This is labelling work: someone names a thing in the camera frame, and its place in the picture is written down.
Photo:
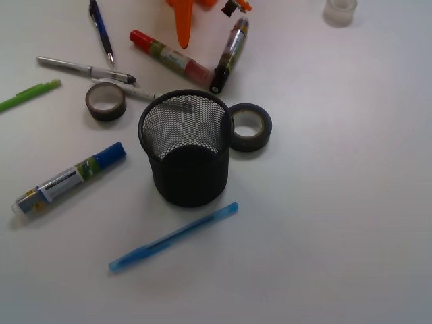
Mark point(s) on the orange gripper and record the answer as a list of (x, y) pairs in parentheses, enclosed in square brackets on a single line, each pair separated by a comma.
[(183, 17)]

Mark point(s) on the black tape roll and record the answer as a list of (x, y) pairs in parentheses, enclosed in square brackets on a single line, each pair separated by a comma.
[(252, 127), (105, 102)]

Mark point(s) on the clear tape roll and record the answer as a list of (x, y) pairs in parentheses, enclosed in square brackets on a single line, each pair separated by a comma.
[(339, 13)]

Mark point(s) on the dark blue click pen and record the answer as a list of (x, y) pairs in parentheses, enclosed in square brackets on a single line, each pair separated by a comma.
[(96, 17)]

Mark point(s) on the white patterned pen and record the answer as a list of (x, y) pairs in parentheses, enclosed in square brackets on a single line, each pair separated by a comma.
[(128, 89)]

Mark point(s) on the silver grey pen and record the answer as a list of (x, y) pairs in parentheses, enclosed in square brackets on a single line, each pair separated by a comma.
[(87, 70)]

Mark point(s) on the black mesh pen holder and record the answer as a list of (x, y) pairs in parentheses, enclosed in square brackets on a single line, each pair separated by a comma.
[(186, 135)]

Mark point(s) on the green pen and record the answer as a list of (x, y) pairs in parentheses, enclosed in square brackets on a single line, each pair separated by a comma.
[(29, 94)]

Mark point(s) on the light blue ballpoint pen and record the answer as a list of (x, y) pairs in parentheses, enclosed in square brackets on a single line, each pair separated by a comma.
[(161, 244)]

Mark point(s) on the red cap marker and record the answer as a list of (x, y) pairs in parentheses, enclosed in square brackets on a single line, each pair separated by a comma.
[(171, 58)]

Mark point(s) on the black cap marker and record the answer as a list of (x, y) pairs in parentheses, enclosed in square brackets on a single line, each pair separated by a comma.
[(230, 55)]

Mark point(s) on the blue cap marker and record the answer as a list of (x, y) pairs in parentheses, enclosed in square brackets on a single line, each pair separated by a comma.
[(34, 201)]

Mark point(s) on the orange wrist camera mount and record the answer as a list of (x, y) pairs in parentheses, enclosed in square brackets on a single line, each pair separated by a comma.
[(232, 5)]

